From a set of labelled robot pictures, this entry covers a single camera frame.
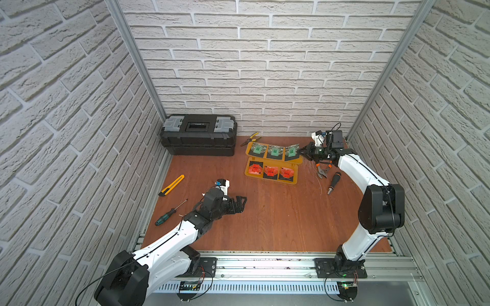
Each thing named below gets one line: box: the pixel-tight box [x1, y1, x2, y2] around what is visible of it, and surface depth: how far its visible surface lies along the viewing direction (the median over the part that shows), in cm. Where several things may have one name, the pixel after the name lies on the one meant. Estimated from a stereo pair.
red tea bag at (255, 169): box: [248, 163, 263, 176], surface depth 105 cm
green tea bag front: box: [267, 144, 284, 157], surface depth 97 cm
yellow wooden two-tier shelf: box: [244, 141, 304, 185], surface depth 102 cm
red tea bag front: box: [263, 165, 279, 177], surface depth 105 cm
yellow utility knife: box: [158, 174, 186, 197], surface depth 99 cm
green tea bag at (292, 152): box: [284, 143, 300, 162], surface depth 93 cm
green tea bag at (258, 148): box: [251, 142, 268, 155], surface depth 97 cm
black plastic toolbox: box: [159, 114, 238, 157], surface depth 102 cm
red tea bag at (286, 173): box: [278, 167, 295, 182], surface depth 102 cm
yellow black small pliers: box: [240, 131, 263, 147], surface depth 120 cm
